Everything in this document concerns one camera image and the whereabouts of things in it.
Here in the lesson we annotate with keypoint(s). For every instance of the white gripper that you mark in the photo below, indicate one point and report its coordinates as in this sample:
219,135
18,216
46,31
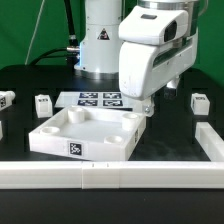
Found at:
159,44

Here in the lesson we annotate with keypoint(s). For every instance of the white square tabletop part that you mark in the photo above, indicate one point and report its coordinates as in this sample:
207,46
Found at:
89,133

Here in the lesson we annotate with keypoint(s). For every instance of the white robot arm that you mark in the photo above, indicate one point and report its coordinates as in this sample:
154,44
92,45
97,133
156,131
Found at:
100,48

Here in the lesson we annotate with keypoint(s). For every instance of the white base tag plate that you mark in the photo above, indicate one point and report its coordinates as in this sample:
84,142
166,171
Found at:
113,100

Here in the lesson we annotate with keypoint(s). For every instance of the white right fence wall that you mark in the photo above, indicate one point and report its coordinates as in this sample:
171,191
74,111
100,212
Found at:
210,141

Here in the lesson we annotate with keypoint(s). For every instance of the white fence wall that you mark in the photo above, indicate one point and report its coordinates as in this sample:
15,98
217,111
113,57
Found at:
210,141
112,175

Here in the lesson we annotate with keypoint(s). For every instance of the white front fence wall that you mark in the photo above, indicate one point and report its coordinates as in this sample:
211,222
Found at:
112,175

